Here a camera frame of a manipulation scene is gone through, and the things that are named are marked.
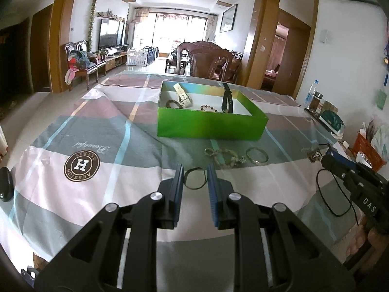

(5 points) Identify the glass jar with lid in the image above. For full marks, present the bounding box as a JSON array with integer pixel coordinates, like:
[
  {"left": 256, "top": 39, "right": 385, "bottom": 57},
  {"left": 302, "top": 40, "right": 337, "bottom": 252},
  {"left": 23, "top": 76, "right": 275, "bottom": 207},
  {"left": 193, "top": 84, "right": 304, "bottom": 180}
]
[{"left": 307, "top": 91, "right": 324, "bottom": 116}]

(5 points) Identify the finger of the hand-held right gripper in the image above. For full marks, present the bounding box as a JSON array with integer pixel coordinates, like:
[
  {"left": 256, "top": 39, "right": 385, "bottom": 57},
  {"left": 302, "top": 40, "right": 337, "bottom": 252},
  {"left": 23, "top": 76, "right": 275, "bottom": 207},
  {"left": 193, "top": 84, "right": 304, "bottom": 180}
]
[
  {"left": 327, "top": 147, "right": 357, "bottom": 171},
  {"left": 321, "top": 155, "right": 365, "bottom": 186}
]

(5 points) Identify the white watch strap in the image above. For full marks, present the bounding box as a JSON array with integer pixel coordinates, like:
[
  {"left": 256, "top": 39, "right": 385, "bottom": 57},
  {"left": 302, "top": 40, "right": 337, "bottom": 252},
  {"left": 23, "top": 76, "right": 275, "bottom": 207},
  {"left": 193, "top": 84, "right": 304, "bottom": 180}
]
[{"left": 173, "top": 83, "right": 194, "bottom": 108}]

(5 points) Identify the carved wooden dining chair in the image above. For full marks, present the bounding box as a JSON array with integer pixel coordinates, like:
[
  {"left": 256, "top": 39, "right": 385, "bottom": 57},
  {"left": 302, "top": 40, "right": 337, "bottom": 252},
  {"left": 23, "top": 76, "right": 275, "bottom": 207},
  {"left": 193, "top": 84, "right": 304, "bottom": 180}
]
[{"left": 176, "top": 40, "right": 234, "bottom": 82}]

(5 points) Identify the flat screen television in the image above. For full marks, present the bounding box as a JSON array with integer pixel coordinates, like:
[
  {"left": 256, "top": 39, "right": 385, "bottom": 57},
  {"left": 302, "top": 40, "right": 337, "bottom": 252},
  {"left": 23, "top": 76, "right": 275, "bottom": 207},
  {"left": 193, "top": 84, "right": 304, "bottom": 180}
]
[{"left": 99, "top": 18, "right": 126, "bottom": 49}]

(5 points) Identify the pile of clothes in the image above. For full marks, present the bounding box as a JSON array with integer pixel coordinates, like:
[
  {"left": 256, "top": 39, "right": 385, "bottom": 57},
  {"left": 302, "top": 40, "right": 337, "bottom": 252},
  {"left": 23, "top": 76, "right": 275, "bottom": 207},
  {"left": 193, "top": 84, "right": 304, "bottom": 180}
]
[{"left": 65, "top": 49, "right": 92, "bottom": 84}]

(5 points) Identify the green ivy garland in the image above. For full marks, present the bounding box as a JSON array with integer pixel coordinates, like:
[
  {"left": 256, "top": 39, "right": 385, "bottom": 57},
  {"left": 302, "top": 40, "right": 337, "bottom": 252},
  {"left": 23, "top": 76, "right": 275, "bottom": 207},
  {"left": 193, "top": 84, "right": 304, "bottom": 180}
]
[{"left": 87, "top": 0, "right": 99, "bottom": 52}]

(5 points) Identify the wooden armchair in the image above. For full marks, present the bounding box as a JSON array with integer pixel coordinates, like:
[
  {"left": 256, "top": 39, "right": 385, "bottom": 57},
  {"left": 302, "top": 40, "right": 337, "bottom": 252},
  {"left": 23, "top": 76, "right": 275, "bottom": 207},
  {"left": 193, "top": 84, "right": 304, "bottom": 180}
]
[{"left": 64, "top": 40, "right": 107, "bottom": 92}]

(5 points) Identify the silver bangle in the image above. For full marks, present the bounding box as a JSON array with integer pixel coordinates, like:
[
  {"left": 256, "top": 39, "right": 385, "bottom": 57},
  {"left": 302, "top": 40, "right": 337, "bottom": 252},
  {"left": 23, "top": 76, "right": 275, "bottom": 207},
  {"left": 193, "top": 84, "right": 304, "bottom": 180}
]
[{"left": 246, "top": 147, "right": 269, "bottom": 166}]

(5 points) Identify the white baby play fence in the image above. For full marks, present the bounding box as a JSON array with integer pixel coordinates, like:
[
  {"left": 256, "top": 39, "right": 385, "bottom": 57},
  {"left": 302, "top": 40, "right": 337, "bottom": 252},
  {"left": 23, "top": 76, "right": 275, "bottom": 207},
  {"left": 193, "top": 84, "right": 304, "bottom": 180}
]
[{"left": 126, "top": 46, "right": 159, "bottom": 66}]

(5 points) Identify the thin black ring bracelet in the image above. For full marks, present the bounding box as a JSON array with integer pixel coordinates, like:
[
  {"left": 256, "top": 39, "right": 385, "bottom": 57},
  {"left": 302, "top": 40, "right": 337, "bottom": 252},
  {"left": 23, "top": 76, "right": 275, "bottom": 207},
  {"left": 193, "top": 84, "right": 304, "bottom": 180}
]
[{"left": 184, "top": 167, "right": 209, "bottom": 190}]

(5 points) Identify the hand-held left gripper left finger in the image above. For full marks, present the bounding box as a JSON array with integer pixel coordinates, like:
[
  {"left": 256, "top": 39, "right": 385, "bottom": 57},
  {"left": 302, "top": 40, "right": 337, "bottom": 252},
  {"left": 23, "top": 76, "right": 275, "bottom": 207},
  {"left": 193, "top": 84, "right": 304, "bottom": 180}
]
[{"left": 33, "top": 163, "right": 185, "bottom": 292}]

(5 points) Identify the green wall card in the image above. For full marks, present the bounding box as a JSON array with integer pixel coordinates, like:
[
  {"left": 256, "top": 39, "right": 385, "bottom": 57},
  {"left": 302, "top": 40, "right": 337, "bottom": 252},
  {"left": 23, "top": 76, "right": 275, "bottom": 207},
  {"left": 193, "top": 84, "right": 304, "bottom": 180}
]
[{"left": 376, "top": 89, "right": 387, "bottom": 110}]

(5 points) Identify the pale plastic bag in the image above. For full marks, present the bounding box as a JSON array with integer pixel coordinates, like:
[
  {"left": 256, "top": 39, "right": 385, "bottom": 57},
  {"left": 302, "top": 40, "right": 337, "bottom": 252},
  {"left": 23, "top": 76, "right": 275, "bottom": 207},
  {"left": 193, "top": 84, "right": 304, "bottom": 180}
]
[{"left": 371, "top": 123, "right": 389, "bottom": 155}]

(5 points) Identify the person's right hand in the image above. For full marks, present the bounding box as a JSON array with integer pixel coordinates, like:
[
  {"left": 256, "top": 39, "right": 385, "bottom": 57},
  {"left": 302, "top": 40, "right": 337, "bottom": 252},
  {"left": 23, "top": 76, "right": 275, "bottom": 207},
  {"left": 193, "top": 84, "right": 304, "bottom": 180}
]
[{"left": 359, "top": 225, "right": 389, "bottom": 257}]

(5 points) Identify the orange plastic basket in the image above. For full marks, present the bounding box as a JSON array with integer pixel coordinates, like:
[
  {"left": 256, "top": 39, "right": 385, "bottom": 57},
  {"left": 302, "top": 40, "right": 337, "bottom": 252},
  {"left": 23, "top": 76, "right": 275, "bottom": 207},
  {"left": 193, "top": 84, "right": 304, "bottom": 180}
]
[{"left": 353, "top": 132, "right": 388, "bottom": 172}]

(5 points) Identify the clear plastic water bottle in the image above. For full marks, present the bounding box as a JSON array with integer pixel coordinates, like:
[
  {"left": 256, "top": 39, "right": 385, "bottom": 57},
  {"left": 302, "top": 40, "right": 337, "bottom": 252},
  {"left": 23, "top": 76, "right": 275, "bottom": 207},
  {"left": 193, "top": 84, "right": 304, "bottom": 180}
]
[{"left": 305, "top": 79, "right": 319, "bottom": 110}]

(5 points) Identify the red bead bracelet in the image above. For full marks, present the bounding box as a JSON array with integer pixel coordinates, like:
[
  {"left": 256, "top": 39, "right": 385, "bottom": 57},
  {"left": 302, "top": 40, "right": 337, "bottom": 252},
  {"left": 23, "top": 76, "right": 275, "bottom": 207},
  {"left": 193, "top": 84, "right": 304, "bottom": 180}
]
[{"left": 200, "top": 104, "right": 227, "bottom": 113}]

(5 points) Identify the black oval object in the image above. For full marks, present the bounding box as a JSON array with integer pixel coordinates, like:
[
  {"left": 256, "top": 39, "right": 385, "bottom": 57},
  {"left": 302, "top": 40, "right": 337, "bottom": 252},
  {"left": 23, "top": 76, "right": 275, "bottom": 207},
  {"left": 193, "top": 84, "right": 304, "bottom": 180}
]
[{"left": 0, "top": 167, "right": 15, "bottom": 203}]

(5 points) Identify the pale green bead bracelet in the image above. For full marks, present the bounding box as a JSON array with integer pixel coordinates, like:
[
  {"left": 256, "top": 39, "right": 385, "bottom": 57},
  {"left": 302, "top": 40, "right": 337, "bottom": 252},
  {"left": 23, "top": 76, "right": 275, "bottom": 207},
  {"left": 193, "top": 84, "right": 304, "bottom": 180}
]
[{"left": 213, "top": 147, "right": 245, "bottom": 168}]

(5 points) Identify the green cardboard box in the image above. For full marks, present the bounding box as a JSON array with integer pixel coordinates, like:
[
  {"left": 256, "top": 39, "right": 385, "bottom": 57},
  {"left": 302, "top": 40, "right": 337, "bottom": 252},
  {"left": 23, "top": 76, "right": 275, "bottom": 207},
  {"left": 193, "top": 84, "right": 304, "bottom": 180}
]
[{"left": 157, "top": 81, "right": 268, "bottom": 141}]

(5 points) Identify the black watch band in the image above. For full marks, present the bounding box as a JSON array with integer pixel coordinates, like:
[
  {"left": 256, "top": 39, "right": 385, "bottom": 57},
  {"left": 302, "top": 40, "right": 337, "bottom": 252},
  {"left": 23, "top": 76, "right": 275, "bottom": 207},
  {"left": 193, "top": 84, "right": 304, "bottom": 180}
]
[{"left": 221, "top": 82, "right": 234, "bottom": 113}]

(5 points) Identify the wooden television cabinet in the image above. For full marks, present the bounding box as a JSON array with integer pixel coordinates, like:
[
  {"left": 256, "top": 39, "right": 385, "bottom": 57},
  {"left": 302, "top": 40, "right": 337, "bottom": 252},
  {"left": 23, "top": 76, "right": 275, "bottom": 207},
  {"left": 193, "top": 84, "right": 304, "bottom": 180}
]
[{"left": 97, "top": 52, "right": 128, "bottom": 73}]

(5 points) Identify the black cable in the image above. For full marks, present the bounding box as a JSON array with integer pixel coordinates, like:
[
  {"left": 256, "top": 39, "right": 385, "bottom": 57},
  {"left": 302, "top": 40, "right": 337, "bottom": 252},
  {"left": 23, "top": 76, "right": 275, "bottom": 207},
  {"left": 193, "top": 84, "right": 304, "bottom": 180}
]
[{"left": 316, "top": 167, "right": 365, "bottom": 227}]

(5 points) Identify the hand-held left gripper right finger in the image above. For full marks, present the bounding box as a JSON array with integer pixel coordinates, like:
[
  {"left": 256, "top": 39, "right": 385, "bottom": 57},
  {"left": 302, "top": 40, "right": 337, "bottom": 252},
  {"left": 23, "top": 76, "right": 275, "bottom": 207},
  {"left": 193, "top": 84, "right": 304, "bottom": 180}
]
[{"left": 207, "top": 163, "right": 356, "bottom": 292}]

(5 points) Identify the framed wall picture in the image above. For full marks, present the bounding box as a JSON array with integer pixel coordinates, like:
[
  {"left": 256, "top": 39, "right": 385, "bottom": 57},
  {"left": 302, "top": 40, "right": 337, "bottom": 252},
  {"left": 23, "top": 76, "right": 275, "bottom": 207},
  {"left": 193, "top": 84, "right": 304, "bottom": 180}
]
[{"left": 219, "top": 4, "right": 238, "bottom": 33}]

